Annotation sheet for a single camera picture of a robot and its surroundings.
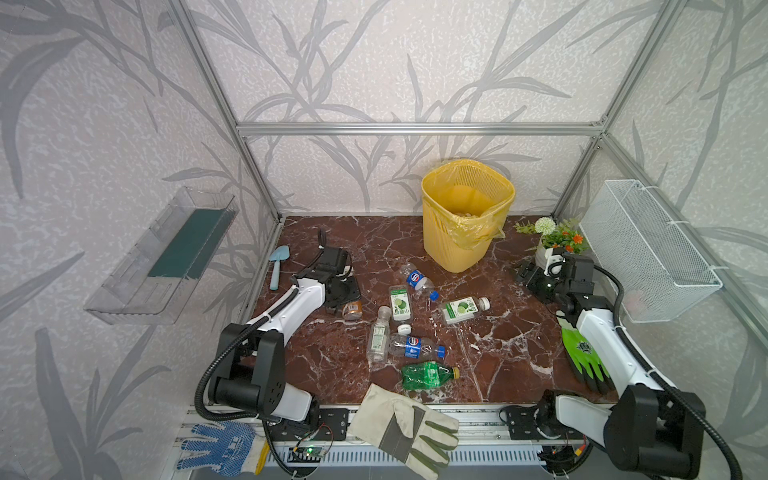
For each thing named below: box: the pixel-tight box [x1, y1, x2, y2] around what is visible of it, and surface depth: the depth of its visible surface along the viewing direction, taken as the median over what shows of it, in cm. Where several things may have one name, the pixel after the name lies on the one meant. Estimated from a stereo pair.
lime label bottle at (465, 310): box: [442, 296, 491, 325], surface depth 93 cm
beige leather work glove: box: [348, 383, 460, 480], surface depth 74 cm
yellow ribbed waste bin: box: [421, 159, 515, 273], surface depth 96 cm
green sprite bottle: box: [401, 361, 460, 390], surface depth 81 cm
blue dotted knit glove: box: [176, 421, 265, 477], surface depth 71 cm
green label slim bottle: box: [367, 305, 392, 363], surface depth 85 cm
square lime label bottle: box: [389, 285, 413, 323], surface depth 93 cm
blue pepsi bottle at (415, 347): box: [388, 334, 447, 361], surface depth 84 cm
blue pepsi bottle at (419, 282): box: [401, 262, 441, 301], surface depth 98 cm
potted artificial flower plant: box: [514, 216, 587, 269], surface depth 98 cm
